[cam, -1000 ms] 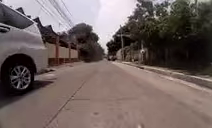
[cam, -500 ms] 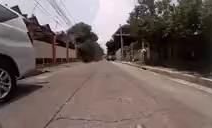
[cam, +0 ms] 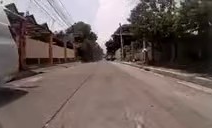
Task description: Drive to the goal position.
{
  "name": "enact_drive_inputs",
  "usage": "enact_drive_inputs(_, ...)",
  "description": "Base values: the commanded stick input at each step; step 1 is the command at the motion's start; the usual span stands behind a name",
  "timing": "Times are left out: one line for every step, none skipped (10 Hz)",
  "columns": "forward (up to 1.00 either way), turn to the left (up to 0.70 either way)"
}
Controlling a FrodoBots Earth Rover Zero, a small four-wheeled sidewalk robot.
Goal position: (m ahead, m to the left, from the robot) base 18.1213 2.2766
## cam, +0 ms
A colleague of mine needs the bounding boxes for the large dark trees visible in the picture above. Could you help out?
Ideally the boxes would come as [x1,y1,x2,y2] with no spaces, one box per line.
[127,0,212,68]

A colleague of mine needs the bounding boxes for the raised concrete kerb strip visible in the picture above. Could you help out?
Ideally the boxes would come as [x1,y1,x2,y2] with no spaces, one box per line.
[117,60,212,92]

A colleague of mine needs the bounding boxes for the utility pole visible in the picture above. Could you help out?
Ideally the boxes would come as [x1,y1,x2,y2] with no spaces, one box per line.
[118,22,126,62]

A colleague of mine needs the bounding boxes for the pale wall under trees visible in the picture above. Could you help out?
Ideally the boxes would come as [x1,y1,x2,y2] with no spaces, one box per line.
[113,39,153,63]

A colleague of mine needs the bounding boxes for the overhead wires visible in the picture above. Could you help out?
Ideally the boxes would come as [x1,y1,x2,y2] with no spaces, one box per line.
[25,0,76,31]

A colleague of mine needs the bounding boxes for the row of roofed houses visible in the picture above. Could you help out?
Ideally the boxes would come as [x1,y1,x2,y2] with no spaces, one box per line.
[3,2,75,43]

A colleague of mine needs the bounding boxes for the building with dark roof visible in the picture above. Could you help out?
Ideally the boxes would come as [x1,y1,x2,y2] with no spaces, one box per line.
[111,23,135,51]

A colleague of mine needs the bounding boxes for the white vehicle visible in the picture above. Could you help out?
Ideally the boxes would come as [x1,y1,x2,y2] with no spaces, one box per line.
[0,2,20,84]

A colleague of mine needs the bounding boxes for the trees behind wall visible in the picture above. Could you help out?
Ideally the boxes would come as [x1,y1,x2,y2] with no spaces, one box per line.
[64,21,105,63]

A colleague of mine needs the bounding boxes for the pink wall with brown posts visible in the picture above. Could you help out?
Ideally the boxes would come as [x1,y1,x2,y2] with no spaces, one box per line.
[17,21,77,71]

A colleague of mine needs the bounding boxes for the grey concrete road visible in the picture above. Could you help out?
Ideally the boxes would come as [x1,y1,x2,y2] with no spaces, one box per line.
[0,59,212,128]

